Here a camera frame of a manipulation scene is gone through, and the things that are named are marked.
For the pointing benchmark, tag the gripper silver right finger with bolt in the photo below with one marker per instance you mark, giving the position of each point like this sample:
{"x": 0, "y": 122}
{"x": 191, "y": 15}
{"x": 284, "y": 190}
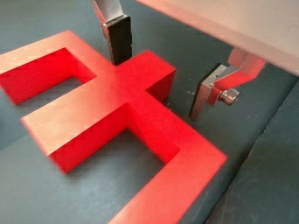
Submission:
{"x": 217, "y": 85}

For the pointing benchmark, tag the red E-shaped block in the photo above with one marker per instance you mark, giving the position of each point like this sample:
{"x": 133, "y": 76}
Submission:
{"x": 117, "y": 98}

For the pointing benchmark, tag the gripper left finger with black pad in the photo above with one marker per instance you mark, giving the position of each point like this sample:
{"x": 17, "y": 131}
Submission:
{"x": 116, "y": 29}

